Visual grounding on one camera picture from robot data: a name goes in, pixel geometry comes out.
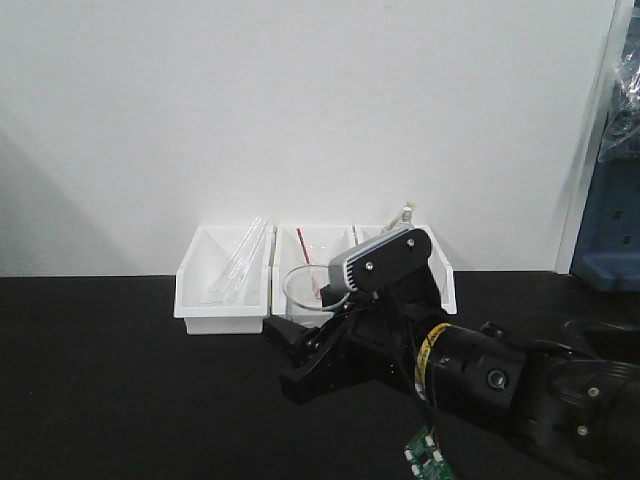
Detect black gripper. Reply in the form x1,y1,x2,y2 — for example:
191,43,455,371
263,266,446,404

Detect clear glass beaker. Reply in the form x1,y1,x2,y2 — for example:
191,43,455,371
282,264,348,328

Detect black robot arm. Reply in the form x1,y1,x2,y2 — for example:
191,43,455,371
263,267,639,479

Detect blue cabinet at right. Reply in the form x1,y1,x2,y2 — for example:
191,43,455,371
570,0,640,294

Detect middle white storage bin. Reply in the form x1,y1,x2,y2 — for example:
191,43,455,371
271,225,355,328

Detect white storage bin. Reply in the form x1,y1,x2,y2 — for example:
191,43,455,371
271,225,355,328
352,223,456,316
174,221,274,335

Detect left white storage bin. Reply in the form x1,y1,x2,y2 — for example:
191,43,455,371
174,221,274,335

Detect clear glass tubes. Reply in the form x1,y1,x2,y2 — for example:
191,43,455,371
202,216,268,306

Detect green circuit board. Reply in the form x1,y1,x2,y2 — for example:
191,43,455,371
404,426,456,480

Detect right white storage bin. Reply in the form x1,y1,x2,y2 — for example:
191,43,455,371
352,223,456,316

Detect round bottom glass flask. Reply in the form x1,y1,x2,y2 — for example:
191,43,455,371
381,201,415,233

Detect black sink basin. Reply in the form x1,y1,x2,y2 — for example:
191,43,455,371
563,320,639,364

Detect clear plastic bag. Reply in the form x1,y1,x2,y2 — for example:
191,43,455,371
598,1,639,163

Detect black camera cable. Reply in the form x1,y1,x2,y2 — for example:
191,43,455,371
382,284,441,436

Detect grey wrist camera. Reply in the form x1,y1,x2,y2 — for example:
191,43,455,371
328,228,432,295

